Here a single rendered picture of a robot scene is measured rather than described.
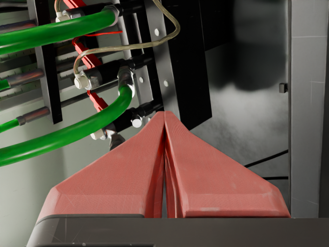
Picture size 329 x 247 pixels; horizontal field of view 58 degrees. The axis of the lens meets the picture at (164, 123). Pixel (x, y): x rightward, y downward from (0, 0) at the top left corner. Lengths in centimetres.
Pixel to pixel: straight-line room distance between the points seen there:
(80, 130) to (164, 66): 25
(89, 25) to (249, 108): 39
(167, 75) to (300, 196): 26
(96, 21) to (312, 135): 28
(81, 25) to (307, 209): 37
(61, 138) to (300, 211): 35
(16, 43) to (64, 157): 55
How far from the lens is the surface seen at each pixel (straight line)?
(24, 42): 24
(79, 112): 75
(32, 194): 77
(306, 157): 42
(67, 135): 25
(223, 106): 62
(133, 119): 45
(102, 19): 28
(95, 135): 45
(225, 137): 66
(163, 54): 47
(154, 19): 46
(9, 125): 61
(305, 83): 38
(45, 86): 59
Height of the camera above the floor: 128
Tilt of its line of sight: 35 degrees down
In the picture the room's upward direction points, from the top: 119 degrees counter-clockwise
